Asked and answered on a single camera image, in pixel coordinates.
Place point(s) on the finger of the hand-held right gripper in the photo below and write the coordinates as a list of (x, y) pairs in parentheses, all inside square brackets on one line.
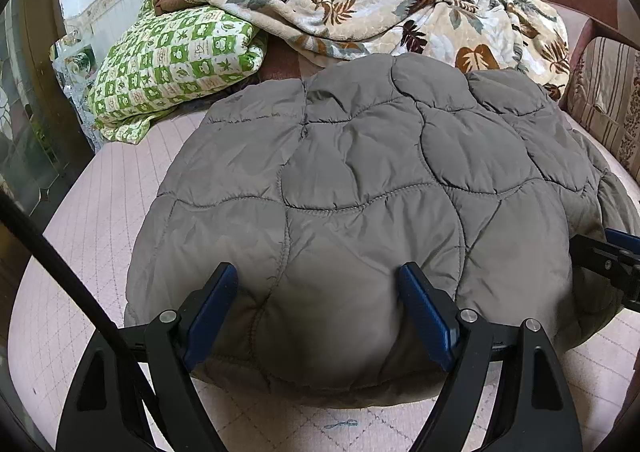
[(607, 264)]

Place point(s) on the glass panel door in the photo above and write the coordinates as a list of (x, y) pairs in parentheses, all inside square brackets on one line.
[(30, 131)]

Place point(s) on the striped beige cushion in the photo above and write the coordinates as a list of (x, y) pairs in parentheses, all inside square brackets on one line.
[(610, 96)]

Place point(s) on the leaf print fleece blanket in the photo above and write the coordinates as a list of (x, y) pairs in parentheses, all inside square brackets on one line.
[(380, 11)]

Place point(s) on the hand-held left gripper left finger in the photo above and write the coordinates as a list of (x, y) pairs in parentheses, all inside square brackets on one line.
[(210, 317)]

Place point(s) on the clear plastic wrapped item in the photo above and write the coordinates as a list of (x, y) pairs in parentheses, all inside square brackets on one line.
[(75, 76)]

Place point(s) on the green checked pillow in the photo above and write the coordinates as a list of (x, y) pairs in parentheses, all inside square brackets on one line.
[(175, 66)]

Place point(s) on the grey quilted hooded jacket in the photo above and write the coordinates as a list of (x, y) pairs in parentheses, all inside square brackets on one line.
[(360, 212)]

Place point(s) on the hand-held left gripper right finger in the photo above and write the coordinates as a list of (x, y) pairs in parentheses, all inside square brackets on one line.
[(427, 317)]

